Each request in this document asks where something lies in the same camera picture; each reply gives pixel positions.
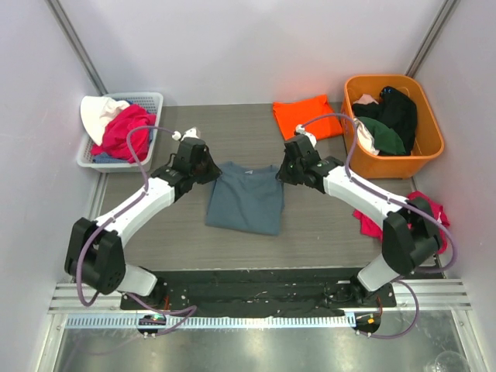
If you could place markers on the grey-blue t shirt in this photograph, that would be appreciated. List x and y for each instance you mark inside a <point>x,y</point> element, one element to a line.
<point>246,199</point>

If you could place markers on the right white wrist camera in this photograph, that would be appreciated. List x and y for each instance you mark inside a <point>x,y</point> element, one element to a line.
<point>300,130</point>

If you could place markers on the orange t shirt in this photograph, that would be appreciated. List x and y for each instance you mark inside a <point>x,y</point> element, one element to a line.
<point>289,115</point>

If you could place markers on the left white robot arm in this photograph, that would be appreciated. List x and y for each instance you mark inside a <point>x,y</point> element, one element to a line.
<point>95,255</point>

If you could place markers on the white garment in tub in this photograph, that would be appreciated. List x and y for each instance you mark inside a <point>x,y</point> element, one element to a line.
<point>365,137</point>

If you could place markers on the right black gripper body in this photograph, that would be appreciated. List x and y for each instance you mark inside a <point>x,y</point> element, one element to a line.
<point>284,173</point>

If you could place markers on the orange plastic tub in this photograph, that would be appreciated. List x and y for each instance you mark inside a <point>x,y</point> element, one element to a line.
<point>428,145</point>

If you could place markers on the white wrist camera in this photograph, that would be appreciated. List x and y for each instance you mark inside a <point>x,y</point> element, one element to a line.
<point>300,130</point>
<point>193,133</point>

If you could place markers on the white perforated basket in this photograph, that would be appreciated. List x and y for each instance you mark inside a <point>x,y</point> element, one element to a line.
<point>152,102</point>

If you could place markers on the dark green garment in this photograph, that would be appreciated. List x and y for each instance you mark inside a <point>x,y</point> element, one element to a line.
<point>386,141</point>

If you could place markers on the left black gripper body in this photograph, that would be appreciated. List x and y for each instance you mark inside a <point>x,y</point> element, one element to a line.
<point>209,169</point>

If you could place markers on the white slotted cable duct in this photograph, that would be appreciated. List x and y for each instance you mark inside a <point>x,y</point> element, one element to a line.
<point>149,321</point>

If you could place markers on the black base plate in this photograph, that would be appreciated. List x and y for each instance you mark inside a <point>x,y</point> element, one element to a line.
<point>255,294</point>

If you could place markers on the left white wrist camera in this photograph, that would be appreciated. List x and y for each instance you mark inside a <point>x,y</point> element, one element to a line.
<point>193,133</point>

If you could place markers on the black garment in tub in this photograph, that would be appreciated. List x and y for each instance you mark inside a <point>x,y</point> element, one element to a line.
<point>396,110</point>

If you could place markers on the white cloth in basket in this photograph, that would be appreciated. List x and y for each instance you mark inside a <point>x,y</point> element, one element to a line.
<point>97,112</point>

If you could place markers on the pink shirt on table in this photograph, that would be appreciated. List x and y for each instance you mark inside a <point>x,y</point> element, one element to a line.
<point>369,228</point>

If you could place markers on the blue cloth in basket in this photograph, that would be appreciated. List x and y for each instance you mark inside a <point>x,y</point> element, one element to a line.
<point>103,158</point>

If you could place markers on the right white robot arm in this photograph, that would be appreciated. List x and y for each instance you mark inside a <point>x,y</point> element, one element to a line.
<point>410,232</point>

